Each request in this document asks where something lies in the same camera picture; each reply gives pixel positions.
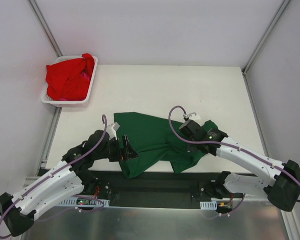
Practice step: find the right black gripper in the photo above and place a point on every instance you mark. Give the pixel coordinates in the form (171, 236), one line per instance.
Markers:
(192, 145)

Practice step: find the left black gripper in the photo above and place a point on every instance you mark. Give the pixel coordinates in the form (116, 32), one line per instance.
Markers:
(122, 149)

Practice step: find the green t shirt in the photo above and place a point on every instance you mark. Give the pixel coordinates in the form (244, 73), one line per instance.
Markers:
(152, 138)

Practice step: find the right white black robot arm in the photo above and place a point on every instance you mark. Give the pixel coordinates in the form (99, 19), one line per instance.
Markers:
(275, 180)

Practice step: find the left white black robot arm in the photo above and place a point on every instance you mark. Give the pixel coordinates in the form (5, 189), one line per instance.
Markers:
(70, 176)

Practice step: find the red t shirt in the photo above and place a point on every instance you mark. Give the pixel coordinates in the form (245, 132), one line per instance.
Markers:
(70, 80)

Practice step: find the white plastic basket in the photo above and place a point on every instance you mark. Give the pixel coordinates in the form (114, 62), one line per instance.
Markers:
(46, 99)

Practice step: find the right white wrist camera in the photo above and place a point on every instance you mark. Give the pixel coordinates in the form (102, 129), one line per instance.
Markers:
(191, 116)

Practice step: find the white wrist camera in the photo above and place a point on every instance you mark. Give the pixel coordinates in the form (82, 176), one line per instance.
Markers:
(112, 130)
(191, 116)

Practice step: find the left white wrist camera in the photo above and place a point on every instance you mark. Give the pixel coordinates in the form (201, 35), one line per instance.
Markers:
(112, 130)

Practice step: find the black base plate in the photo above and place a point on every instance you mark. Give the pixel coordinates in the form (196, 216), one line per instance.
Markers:
(154, 189)

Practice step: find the left slotted cable duct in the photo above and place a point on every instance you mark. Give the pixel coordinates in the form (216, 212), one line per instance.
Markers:
(74, 201)

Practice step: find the slotted cable duct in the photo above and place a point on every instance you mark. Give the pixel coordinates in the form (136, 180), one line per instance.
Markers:
(74, 201)
(212, 205)

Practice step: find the right slotted cable duct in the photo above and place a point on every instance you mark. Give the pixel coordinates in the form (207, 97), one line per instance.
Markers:
(212, 205)

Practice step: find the aluminium rail beam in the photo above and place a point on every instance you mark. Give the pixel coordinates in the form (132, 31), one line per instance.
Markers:
(29, 180)

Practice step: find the right aluminium frame post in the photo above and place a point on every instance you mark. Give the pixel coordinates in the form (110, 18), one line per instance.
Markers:
(266, 34)

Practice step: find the aluminium frame post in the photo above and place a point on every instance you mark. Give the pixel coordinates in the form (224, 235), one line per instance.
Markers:
(45, 27)
(266, 34)

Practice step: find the left aluminium frame post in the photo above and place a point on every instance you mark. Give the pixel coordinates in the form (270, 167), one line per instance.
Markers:
(45, 27)

